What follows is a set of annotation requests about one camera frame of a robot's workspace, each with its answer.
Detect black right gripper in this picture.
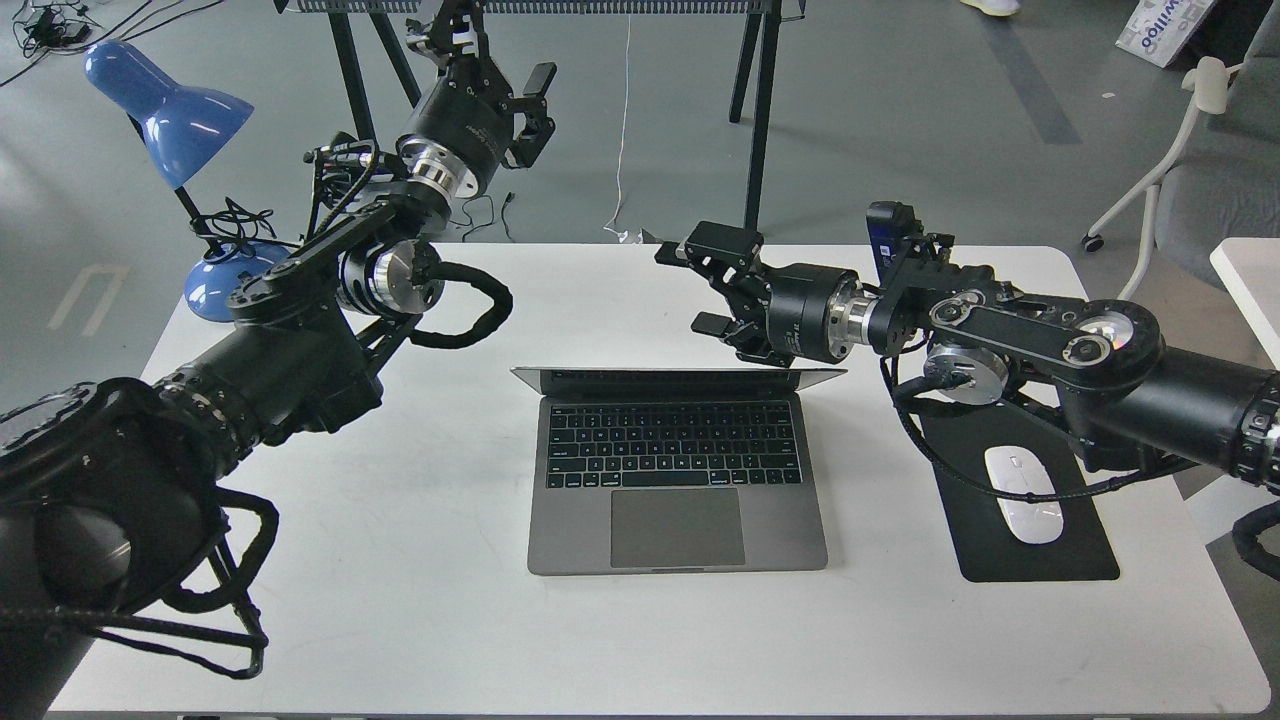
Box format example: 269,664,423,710
655,222,865,366

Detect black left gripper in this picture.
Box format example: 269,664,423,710
397,1,558,199

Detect grey laptop computer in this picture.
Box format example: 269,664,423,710
513,366,838,577

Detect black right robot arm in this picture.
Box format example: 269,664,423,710
655,201,1277,496

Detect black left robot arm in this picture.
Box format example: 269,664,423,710
3,1,556,719

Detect black mouse pad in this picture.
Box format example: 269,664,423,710
919,406,1120,582

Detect black trestle table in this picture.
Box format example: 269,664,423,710
273,0,806,241

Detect blue desk lamp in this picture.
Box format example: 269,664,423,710
84,40,291,323

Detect white computer mouse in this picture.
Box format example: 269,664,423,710
983,445,1065,544

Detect white cardboard box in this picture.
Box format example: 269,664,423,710
1115,0,1216,68

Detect white side table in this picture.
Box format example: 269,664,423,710
1210,237,1279,368

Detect white hanging cable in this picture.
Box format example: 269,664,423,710
603,14,660,246

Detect black cables on floor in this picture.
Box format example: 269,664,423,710
0,0,230,88

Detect grey chair white frame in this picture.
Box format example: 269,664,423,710
1082,6,1279,300

